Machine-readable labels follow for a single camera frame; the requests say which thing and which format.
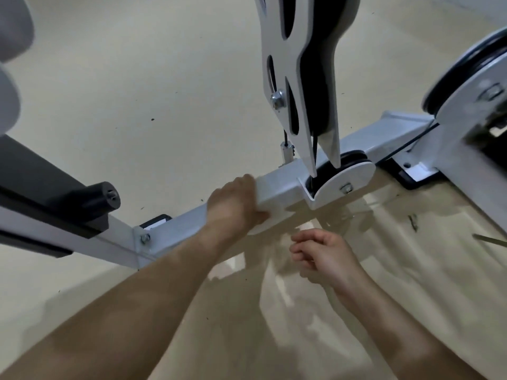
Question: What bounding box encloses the person's left hand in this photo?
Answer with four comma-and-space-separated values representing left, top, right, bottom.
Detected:
205, 174, 272, 244

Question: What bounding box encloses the person's right hand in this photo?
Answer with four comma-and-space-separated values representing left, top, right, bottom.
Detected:
289, 228, 364, 298

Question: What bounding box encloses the white cleaning wipe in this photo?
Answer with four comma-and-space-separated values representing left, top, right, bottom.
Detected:
247, 209, 297, 237

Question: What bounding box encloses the white gym machine frame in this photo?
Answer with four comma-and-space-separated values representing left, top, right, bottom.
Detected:
0, 0, 507, 270

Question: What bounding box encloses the person's left forearm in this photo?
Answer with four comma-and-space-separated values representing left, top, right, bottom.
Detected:
0, 229, 238, 380

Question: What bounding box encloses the person's right forearm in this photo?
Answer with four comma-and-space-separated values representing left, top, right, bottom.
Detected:
336, 272, 488, 380

